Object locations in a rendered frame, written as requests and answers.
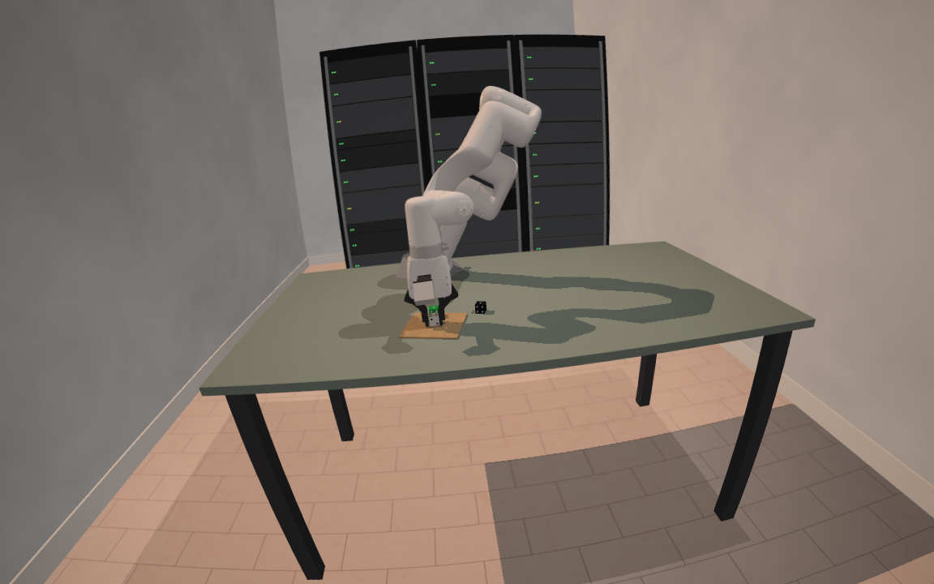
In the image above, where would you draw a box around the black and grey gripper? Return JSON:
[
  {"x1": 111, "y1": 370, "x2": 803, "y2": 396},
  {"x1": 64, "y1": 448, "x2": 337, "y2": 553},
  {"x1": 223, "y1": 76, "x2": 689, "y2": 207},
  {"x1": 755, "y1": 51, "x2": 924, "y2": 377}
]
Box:
[{"x1": 405, "y1": 252, "x2": 458, "y2": 327}]

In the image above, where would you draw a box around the tan mat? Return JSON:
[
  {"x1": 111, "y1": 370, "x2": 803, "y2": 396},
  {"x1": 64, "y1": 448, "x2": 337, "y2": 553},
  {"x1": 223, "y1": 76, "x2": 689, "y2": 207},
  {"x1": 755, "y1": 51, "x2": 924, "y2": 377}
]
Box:
[{"x1": 399, "y1": 313, "x2": 467, "y2": 339}]

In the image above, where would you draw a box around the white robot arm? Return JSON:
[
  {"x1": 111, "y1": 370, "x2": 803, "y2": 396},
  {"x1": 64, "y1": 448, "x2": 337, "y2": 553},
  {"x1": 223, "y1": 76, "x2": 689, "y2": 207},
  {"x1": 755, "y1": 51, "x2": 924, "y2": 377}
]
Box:
[{"x1": 405, "y1": 86, "x2": 542, "y2": 306}]

